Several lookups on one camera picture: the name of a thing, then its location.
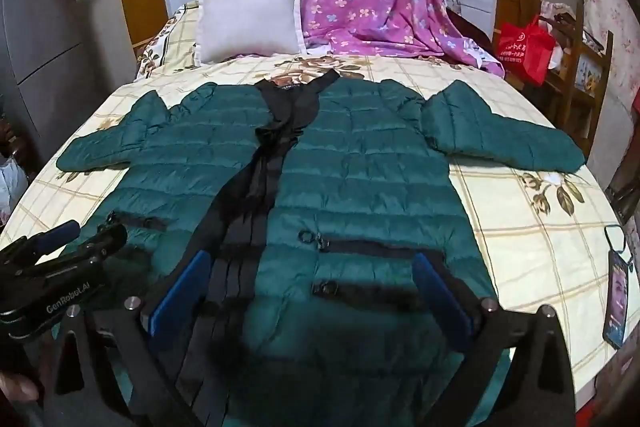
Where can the wooden chair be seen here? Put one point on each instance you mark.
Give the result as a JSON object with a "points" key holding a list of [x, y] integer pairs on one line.
{"points": [[570, 72]]}

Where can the person's left hand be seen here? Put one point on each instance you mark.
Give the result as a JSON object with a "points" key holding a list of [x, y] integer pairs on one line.
{"points": [[15, 389]]}

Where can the bed with floral checked sheet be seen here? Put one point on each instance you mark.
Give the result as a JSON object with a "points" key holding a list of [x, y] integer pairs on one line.
{"points": [[525, 227]]}

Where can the green puffer jacket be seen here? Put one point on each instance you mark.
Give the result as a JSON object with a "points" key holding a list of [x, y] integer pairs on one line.
{"points": [[350, 167]]}

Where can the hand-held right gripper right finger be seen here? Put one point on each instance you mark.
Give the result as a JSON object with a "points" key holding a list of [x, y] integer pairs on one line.
{"points": [[442, 299]]}

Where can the white pillow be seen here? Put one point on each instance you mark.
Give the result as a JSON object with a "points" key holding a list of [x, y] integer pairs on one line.
{"points": [[245, 17]]}

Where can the grey refrigerator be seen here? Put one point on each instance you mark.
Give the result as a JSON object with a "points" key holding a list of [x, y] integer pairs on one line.
{"points": [[45, 32]]}

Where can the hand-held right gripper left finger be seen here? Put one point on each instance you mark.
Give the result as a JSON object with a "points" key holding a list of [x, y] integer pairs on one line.
{"points": [[180, 292]]}

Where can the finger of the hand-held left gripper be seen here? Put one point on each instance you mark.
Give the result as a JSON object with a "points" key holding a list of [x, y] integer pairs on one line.
{"points": [[55, 234], [102, 237]]}

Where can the red shopping bag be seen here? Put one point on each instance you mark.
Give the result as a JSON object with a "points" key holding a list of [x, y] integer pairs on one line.
{"points": [[522, 52]]}

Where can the floral curtain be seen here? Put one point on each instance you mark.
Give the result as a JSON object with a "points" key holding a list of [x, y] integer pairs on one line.
{"points": [[615, 7]]}

